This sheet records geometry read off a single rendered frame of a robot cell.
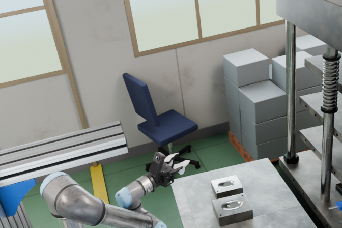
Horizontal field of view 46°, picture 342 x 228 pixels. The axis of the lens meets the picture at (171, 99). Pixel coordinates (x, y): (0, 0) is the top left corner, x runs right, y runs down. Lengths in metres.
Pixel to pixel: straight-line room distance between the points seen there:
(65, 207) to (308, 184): 1.71
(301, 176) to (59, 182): 1.74
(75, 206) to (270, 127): 2.67
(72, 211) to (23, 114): 2.83
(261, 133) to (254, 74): 0.56
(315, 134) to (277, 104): 1.07
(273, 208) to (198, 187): 0.50
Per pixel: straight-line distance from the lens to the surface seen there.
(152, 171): 1.76
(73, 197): 1.42
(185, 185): 2.73
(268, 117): 3.76
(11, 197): 1.04
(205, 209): 2.54
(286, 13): 2.36
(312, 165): 2.89
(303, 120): 3.99
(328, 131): 2.33
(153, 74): 4.14
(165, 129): 3.93
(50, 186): 1.51
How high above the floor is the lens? 2.53
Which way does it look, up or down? 27 degrees down
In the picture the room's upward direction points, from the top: 9 degrees counter-clockwise
